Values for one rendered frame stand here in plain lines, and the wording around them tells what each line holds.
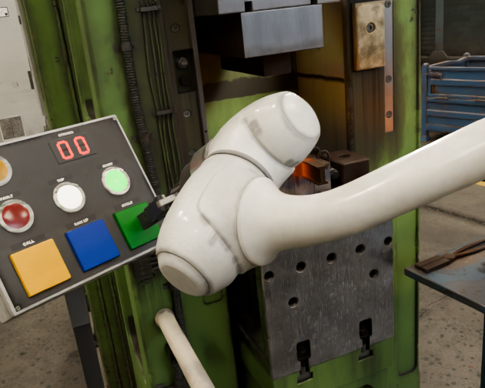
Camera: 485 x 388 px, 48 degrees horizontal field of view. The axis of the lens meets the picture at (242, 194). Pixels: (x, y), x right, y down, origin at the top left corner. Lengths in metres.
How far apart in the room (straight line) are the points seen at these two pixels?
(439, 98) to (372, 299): 3.90
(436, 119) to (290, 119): 4.70
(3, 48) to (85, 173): 5.34
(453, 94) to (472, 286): 3.90
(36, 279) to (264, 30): 0.70
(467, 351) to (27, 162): 1.88
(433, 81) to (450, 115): 0.35
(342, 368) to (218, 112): 0.85
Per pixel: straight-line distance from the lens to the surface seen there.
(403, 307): 1.90
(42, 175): 1.01
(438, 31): 10.53
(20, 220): 0.97
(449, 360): 2.34
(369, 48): 1.52
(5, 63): 6.35
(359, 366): 1.59
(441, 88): 5.27
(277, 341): 1.40
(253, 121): 0.68
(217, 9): 1.20
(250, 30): 1.22
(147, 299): 1.45
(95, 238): 0.99
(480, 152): 0.60
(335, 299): 1.43
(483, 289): 1.41
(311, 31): 1.29
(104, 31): 1.28
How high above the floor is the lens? 1.38
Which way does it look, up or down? 19 degrees down
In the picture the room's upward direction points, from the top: 6 degrees counter-clockwise
